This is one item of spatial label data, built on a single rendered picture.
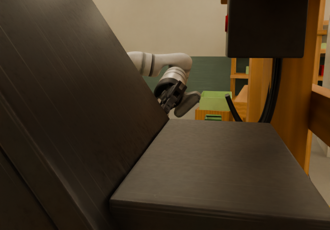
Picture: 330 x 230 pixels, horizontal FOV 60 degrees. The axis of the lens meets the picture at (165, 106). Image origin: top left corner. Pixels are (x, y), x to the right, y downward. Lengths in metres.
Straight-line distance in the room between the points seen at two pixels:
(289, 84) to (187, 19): 7.24
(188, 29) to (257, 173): 7.59
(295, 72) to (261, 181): 0.45
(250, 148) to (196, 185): 0.13
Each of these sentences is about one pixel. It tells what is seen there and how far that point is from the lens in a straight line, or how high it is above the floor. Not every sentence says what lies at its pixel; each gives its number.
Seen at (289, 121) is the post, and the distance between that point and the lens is 0.72.
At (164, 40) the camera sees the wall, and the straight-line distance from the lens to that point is 8.03.
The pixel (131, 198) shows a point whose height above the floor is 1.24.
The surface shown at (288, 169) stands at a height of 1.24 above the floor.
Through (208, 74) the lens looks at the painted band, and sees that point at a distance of 7.72.
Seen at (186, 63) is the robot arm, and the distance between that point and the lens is 0.87.
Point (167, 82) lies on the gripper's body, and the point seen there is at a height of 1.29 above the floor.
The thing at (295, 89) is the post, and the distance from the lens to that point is 0.71.
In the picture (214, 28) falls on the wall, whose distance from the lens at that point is 7.71.
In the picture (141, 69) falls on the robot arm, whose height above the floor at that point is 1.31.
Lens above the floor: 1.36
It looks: 11 degrees down
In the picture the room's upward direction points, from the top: straight up
